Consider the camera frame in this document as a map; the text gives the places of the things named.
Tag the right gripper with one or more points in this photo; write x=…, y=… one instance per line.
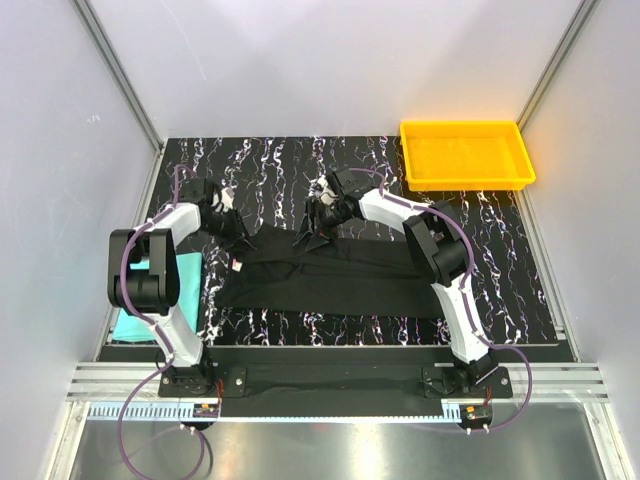
x=313, y=210

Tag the right aluminium frame post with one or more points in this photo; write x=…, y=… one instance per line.
x=560, y=54

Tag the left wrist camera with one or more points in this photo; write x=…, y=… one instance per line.
x=223, y=199

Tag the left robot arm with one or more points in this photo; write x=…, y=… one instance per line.
x=143, y=278

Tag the aluminium frame post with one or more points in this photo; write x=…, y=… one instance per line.
x=560, y=54
x=113, y=64

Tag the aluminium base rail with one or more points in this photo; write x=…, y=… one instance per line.
x=547, y=382

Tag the left aluminium frame post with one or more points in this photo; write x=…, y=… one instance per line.
x=113, y=64

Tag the black t shirt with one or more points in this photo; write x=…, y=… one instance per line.
x=346, y=277

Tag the black marble pattern mat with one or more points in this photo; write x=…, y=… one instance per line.
x=271, y=178

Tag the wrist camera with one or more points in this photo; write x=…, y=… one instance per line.
x=223, y=199
x=323, y=192

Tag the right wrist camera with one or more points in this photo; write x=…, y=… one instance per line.
x=323, y=192

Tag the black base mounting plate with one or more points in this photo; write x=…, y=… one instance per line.
x=423, y=356

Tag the yellow plastic tray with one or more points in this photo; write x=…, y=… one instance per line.
x=465, y=156

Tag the white slotted cable duct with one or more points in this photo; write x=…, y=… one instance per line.
x=235, y=411

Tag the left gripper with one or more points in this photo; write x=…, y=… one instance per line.
x=238, y=234

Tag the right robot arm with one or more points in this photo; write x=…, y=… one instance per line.
x=438, y=247

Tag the folded teal t shirt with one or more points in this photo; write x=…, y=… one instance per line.
x=129, y=329

